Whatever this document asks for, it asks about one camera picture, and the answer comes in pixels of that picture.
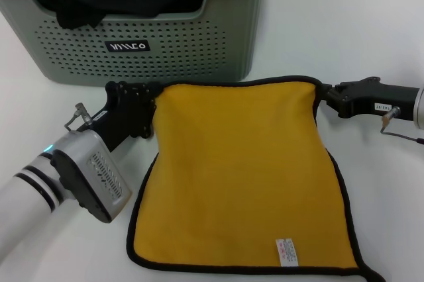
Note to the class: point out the green perforated plastic storage box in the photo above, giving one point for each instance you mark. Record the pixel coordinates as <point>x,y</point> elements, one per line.
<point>198,47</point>

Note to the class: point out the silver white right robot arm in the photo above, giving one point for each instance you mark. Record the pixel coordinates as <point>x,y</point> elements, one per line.
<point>420,108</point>

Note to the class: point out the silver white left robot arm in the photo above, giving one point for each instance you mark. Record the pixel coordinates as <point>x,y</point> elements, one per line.
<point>23,196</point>

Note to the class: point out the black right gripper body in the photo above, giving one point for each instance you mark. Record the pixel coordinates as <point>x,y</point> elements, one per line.
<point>384,100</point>

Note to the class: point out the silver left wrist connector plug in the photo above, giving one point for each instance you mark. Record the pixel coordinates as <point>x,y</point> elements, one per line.
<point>83,112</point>

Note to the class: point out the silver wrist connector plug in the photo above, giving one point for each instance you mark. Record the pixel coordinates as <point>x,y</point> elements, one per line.
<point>83,112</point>
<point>389,116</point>

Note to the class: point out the silver right wrist connector plug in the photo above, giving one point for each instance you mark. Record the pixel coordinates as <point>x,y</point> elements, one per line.
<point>389,116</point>

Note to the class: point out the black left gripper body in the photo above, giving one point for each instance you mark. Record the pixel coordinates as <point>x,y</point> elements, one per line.
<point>126,116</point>

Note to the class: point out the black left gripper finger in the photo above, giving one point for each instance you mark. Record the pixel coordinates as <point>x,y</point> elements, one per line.
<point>139,90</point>
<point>149,116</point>

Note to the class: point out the yellow grey towel black trim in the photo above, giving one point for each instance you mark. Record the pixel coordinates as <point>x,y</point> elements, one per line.
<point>238,169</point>

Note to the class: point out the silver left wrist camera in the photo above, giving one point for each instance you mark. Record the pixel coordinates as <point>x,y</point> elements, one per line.
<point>96,176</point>

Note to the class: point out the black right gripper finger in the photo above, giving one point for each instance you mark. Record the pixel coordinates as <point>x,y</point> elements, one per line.
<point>341,105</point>
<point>351,86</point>

